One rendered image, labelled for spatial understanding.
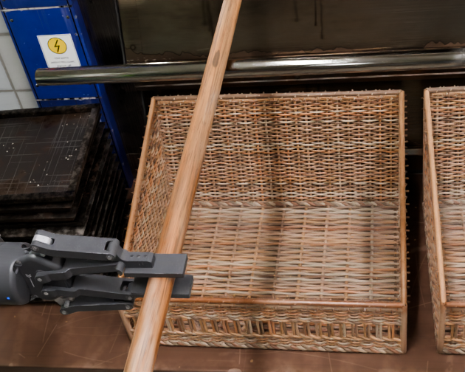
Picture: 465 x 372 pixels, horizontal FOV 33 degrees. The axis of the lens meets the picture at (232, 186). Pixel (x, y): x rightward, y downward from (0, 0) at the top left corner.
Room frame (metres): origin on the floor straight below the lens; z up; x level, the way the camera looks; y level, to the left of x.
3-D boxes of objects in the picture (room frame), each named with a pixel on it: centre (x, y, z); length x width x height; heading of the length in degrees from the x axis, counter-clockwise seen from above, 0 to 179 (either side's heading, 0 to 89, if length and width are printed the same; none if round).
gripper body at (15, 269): (0.65, 0.25, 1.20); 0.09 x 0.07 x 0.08; 75
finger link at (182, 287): (0.61, 0.10, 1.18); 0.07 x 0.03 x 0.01; 75
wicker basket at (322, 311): (1.13, -0.06, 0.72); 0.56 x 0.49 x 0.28; 74
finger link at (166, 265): (0.61, 0.10, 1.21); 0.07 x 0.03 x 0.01; 75
